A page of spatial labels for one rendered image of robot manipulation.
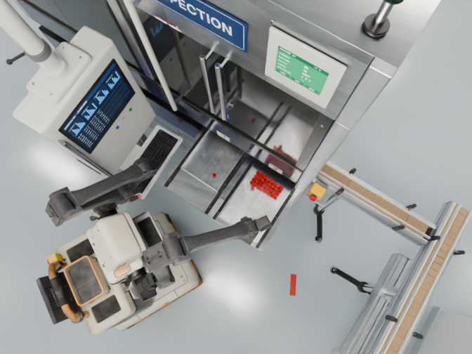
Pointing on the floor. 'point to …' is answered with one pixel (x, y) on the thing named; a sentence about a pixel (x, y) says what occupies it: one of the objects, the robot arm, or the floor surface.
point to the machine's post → (348, 118)
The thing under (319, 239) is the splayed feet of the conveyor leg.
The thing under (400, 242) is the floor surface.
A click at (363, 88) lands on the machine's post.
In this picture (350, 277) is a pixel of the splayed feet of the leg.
